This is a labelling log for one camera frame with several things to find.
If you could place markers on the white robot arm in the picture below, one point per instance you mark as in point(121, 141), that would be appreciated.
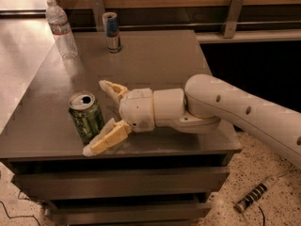
point(198, 108)

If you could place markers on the clear plastic water bottle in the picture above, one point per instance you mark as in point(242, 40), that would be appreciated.
point(59, 24)

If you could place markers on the horizontal metal rail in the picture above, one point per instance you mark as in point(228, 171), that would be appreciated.
point(215, 27)

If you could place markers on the metal wall bracket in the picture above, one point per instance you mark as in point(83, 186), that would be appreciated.
point(98, 11)
point(230, 24)

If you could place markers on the lower grey drawer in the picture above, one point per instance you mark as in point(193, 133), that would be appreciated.
point(130, 214)

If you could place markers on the green soda can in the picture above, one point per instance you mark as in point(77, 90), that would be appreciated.
point(86, 115)

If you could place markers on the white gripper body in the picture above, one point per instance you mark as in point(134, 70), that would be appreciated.
point(136, 109)

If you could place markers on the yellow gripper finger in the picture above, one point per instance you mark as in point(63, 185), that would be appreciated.
point(115, 91)
point(112, 134)

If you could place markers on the right metal wall bracket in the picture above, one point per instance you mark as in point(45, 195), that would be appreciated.
point(230, 24)

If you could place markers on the left metal wall bracket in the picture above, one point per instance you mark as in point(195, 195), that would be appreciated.
point(98, 11)

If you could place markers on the blue silver redbull can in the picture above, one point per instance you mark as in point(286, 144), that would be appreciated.
point(111, 30)

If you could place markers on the upper grey drawer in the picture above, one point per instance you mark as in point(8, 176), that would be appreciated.
point(120, 183)

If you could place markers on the grey drawer cabinet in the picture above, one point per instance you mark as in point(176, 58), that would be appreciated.
point(41, 137)

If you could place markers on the grey drawer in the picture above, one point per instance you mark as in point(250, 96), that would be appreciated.
point(130, 214)
point(120, 183)

